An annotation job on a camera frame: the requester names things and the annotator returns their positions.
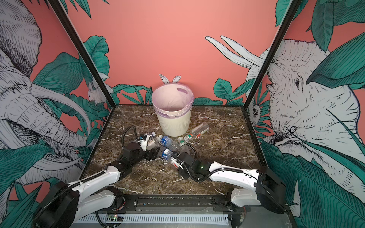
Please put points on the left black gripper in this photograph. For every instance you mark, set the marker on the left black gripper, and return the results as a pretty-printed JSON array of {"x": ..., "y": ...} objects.
[{"x": 154, "y": 154}]

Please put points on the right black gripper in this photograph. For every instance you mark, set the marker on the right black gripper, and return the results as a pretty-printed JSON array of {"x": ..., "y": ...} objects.
[{"x": 181, "y": 171}]

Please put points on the tea bottle white yellow label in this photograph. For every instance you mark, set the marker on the tea bottle white yellow label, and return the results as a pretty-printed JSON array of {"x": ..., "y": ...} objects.
[{"x": 154, "y": 142}]

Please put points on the clear bottle purple label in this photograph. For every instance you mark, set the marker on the clear bottle purple label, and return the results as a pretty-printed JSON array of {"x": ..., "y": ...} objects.
[{"x": 152, "y": 134}]

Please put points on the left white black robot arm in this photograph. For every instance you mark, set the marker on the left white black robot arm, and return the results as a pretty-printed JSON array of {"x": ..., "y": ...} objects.
[{"x": 67, "y": 203}]

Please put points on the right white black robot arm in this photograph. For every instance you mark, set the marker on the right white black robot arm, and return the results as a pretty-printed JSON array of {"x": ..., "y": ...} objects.
[{"x": 254, "y": 187}]

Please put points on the white ribbed trash bin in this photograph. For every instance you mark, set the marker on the white ribbed trash bin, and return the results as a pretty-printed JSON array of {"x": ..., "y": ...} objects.
[{"x": 174, "y": 126}]

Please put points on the pink bin liner bag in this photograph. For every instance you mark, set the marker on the pink bin liner bag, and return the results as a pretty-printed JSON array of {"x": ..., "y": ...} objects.
[{"x": 172, "y": 100}]

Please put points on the blue label bottle middle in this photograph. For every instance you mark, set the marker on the blue label bottle middle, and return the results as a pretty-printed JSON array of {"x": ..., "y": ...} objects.
[{"x": 166, "y": 154}]

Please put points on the blue label bottle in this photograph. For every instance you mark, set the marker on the blue label bottle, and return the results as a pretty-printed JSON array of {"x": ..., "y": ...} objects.
[
  {"x": 169, "y": 143},
  {"x": 166, "y": 154}
]

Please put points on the blue label bottle upper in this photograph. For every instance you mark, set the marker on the blue label bottle upper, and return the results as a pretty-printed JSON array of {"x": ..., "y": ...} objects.
[{"x": 169, "y": 143}]

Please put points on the green neck bottle near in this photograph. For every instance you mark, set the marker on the green neck bottle near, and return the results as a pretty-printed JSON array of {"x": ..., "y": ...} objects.
[{"x": 184, "y": 148}]

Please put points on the green neck bottle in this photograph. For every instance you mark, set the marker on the green neck bottle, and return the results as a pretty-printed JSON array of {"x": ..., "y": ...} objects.
[
  {"x": 184, "y": 148},
  {"x": 197, "y": 132}
]

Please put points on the green neck bottle far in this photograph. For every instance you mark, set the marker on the green neck bottle far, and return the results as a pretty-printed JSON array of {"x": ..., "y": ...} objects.
[{"x": 197, "y": 132}]

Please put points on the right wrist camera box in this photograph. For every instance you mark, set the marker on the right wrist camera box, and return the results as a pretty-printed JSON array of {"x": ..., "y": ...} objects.
[{"x": 175, "y": 163}]

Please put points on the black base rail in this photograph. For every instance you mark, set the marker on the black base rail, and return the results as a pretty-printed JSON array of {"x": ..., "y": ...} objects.
[{"x": 219, "y": 203}]

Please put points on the white slotted cable duct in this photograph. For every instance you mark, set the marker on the white slotted cable duct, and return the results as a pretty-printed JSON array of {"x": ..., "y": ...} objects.
[{"x": 213, "y": 219}]

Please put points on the left black frame post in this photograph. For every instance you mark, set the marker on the left black frame post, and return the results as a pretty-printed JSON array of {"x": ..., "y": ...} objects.
[{"x": 73, "y": 35}]

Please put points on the black frame post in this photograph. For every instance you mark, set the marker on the black frame post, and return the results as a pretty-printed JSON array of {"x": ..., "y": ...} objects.
[
  {"x": 289, "y": 15},
  {"x": 73, "y": 35}
]

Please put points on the right black frame post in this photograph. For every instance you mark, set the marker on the right black frame post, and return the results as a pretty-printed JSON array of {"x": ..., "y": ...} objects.
[{"x": 289, "y": 15}]

